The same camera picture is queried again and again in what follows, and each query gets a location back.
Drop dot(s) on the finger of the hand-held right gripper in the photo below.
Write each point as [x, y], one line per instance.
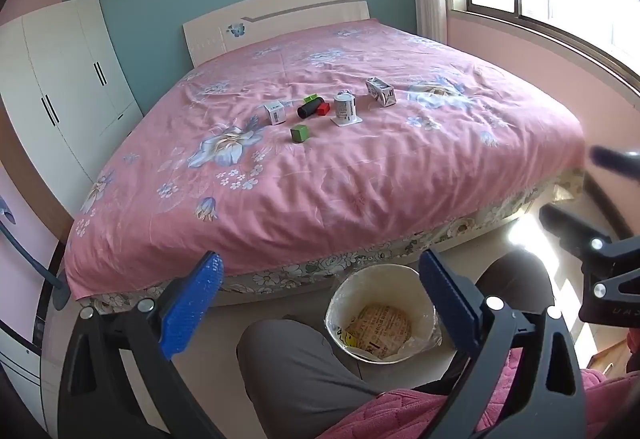
[617, 161]
[570, 226]

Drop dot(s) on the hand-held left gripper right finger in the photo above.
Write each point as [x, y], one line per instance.
[450, 309]

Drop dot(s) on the printed paper sheet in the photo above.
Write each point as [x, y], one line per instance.
[380, 326]

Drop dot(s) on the green toy brick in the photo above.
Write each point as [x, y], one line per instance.
[311, 98]

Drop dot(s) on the white wardrobe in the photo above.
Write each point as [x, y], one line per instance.
[65, 69]

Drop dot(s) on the white bed headboard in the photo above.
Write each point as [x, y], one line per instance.
[280, 19]

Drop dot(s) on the red block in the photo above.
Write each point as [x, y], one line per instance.
[324, 108]

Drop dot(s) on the floral mattress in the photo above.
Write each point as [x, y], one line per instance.
[310, 266]

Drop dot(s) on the white carton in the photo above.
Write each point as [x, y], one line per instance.
[381, 91]

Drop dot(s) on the pink quilted jacket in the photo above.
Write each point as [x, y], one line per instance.
[390, 414]

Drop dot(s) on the small white box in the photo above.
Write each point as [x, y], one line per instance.
[275, 114]

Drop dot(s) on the white round trash bin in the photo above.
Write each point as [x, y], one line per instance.
[380, 280]

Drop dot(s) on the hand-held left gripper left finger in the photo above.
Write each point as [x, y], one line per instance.
[192, 306]

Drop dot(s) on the black foam roller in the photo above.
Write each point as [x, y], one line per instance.
[307, 109]

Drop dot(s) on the pink floral bedsheet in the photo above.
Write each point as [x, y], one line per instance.
[325, 194]

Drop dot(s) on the green cube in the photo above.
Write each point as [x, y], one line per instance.
[299, 134]

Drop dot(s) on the grey paper ball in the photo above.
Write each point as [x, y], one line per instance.
[344, 109]

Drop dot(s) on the person's leg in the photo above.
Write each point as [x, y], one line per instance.
[295, 384]
[515, 279]

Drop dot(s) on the brown wooden furniture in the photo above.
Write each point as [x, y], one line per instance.
[612, 356]

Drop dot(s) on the person's left leg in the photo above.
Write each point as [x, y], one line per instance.
[295, 384]

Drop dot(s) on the person's right leg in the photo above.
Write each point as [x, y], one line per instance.
[515, 279]

